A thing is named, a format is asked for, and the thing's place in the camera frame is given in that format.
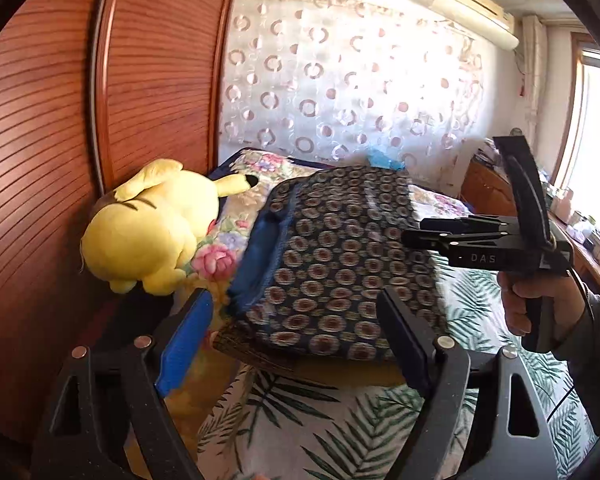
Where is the wall air conditioner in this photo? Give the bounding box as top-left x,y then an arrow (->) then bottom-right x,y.
432,0 -> 521,51
439,0 -> 516,31

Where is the person's right hand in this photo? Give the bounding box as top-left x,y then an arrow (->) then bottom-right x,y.
497,269 -> 589,352

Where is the yellow plush toy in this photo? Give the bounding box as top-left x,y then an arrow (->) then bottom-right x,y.
80,159 -> 261,295

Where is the wooden louvred wardrobe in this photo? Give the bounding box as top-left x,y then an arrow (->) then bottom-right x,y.
0,0 -> 243,461

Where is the window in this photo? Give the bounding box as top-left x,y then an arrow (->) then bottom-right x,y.
552,30 -> 600,241

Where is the box with blue bag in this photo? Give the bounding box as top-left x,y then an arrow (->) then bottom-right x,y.
367,149 -> 406,171

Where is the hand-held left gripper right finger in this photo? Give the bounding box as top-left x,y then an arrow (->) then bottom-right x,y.
375,287 -> 556,480

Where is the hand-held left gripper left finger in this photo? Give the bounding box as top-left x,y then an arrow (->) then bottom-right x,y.
30,287 -> 216,480

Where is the person's right forearm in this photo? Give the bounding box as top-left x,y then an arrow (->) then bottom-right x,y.
550,292 -> 600,461

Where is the wooden cabinet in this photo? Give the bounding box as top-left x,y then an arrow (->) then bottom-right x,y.
460,157 -> 600,286

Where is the sheer curtain with circles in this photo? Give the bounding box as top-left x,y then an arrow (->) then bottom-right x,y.
217,0 -> 486,186

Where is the white window curtain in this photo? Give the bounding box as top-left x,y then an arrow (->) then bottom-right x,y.
517,14 -> 549,131

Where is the white bottle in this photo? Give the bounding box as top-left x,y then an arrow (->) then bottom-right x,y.
552,187 -> 574,217

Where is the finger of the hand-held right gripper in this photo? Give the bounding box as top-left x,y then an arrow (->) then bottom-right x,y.
401,229 -> 503,262
420,215 -> 508,235

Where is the navy patterned garment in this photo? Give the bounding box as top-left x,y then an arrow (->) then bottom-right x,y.
227,165 -> 451,363

